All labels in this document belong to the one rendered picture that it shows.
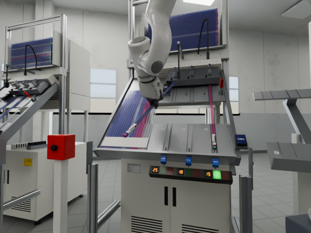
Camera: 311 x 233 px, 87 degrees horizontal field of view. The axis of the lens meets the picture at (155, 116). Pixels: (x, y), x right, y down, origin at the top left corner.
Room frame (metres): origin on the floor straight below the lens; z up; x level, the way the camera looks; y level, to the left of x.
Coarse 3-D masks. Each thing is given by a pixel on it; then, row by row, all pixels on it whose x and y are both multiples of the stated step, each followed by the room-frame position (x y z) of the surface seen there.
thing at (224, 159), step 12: (108, 156) 0.87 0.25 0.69; (120, 156) 0.85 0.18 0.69; (132, 156) 0.82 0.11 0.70; (144, 156) 0.80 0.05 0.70; (156, 156) 0.78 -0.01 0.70; (168, 156) 0.76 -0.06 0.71; (180, 156) 0.74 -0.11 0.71; (192, 156) 0.73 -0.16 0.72; (204, 156) 0.71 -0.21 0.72; (216, 156) 0.69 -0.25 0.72; (228, 156) 0.68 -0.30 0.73
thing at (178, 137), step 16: (160, 128) 0.89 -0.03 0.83; (176, 128) 0.87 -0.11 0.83; (192, 128) 0.84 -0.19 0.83; (208, 128) 0.82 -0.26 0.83; (224, 128) 0.81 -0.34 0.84; (160, 144) 0.81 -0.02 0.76; (176, 144) 0.79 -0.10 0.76; (192, 144) 0.78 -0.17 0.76; (208, 144) 0.76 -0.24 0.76; (224, 144) 0.74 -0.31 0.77
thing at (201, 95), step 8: (136, 80) 1.29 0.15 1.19; (160, 80) 1.22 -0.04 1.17; (136, 88) 1.21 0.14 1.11; (176, 88) 1.11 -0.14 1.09; (184, 88) 1.10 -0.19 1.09; (192, 88) 1.08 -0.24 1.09; (200, 88) 1.06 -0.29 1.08; (208, 88) 1.05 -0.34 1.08; (216, 88) 1.03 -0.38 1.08; (168, 96) 1.07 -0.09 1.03; (176, 96) 1.05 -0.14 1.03; (184, 96) 1.04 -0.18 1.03; (192, 96) 1.02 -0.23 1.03; (200, 96) 1.01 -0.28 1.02; (208, 96) 0.99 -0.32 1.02; (216, 96) 0.98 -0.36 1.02; (224, 96) 0.97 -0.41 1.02
